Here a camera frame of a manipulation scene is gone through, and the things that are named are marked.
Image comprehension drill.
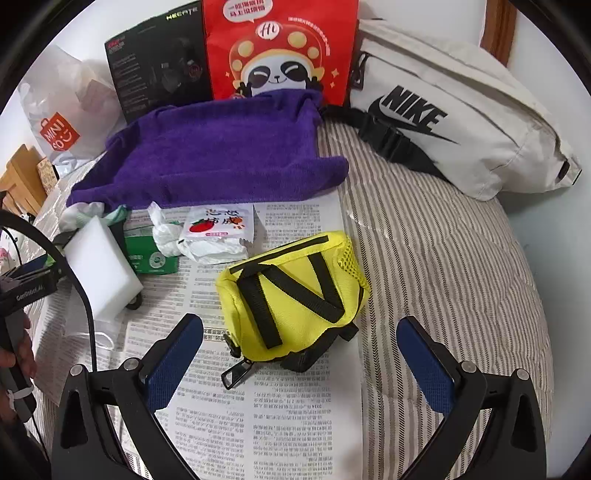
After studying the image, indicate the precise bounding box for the white foam sponge block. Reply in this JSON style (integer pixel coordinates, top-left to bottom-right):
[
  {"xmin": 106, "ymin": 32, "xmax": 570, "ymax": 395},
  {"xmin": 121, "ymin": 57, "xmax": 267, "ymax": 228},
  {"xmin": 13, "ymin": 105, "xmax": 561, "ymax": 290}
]
[{"xmin": 64, "ymin": 217, "xmax": 143, "ymax": 321}]

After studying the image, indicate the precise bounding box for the white and mint glove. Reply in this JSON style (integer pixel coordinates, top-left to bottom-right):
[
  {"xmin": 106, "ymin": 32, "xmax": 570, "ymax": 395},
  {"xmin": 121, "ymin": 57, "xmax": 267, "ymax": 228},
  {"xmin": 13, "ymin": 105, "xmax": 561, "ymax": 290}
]
[{"xmin": 58, "ymin": 202, "xmax": 129, "ymax": 233}]

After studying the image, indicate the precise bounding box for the green snack packet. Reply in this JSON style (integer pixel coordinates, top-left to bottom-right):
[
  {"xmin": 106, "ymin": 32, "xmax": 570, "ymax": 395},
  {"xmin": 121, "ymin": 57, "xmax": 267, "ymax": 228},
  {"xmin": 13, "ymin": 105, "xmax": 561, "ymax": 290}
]
[{"xmin": 123, "ymin": 221, "xmax": 179, "ymax": 275}]

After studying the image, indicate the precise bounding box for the yellow pouch with black straps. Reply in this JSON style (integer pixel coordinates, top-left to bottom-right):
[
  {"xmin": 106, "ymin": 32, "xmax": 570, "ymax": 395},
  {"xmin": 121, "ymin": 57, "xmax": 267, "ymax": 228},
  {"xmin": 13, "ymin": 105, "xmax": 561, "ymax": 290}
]
[{"xmin": 215, "ymin": 231, "xmax": 370, "ymax": 390}]

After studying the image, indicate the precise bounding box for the white tomato print packet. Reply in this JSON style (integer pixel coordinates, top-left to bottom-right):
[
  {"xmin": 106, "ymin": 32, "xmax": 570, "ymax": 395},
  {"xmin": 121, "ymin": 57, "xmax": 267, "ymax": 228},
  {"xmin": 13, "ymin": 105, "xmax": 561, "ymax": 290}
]
[{"xmin": 179, "ymin": 204, "xmax": 254, "ymax": 243}]

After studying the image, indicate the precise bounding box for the person's left hand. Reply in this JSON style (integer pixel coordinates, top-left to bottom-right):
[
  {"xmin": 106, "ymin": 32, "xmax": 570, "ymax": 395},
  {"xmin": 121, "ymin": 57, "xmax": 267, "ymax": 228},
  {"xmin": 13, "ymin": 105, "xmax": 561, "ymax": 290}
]
[{"xmin": 0, "ymin": 317, "xmax": 38, "ymax": 425}]

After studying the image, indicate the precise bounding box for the wooden headboard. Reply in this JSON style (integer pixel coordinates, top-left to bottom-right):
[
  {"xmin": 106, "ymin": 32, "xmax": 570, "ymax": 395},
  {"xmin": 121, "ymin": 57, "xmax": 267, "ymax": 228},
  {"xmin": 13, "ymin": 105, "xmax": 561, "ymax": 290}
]
[{"xmin": 1, "ymin": 145, "xmax": 47, "ymax": 216}]

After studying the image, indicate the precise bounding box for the striped bed quilt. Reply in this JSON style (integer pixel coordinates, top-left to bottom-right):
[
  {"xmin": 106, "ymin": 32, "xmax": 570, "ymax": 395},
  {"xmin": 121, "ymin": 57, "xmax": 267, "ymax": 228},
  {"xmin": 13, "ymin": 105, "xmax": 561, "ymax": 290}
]
[{"xmin": 27, "ymin": 120, "xmax": 555, "ymax": 480}]

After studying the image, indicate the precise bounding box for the white Miniso plastic bag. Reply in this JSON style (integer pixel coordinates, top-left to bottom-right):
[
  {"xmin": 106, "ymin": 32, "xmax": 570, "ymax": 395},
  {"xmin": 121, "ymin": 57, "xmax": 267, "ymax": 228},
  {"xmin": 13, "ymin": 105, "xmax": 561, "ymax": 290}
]
[{"xmin": 18, "ymin": 46, "xmax": 122, "ymax": 176}]

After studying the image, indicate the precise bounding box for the purple towel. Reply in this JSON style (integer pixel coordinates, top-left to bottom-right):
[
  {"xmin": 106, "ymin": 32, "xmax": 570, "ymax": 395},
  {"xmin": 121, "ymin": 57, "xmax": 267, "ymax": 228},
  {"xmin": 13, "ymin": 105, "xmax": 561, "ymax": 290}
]
[{"xmin": 66, "ymin": 90, "xmax": 349, "ymax": 210}]

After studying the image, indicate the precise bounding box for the white Nike waist bag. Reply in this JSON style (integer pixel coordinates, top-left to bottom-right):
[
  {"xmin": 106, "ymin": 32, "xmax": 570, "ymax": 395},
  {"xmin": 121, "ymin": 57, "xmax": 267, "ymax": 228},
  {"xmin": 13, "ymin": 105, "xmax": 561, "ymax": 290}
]
[{"xmin": 351, "ymin": 20, "xmax": 582, "ymax": 201}]

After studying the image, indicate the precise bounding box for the black headset box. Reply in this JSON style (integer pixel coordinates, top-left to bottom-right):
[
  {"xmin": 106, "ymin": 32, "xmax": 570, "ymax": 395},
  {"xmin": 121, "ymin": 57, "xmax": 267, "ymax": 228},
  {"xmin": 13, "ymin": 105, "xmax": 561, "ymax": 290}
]
[{"xmin": 104, "ymin": 1, "xmax": 213, "ymax": 123}]

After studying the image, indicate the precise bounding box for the red panda paper bag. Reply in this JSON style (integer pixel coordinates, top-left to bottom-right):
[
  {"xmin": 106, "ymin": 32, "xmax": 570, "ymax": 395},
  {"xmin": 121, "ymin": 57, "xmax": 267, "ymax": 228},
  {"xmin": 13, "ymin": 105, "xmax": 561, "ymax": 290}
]
[{"xmin": 204, "ymin": 0, "xmax": 359, "ymax": 105}]

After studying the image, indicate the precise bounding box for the black cable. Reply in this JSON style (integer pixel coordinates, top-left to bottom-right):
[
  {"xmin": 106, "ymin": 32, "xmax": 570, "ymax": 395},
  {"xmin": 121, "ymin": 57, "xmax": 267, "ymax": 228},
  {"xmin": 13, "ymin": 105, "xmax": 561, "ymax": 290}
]
[{"xmin": 0, "ymin": 209, "xmax": 100, "ymax": 370}]

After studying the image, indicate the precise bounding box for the brown wooden door frame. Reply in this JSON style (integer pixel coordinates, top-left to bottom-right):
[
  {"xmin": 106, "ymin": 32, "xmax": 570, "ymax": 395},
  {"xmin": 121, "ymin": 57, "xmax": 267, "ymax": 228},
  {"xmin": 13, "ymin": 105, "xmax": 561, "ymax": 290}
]
[{"xmin": 480, "ymin": 0, "xmax": 517, "ymax": 66}]

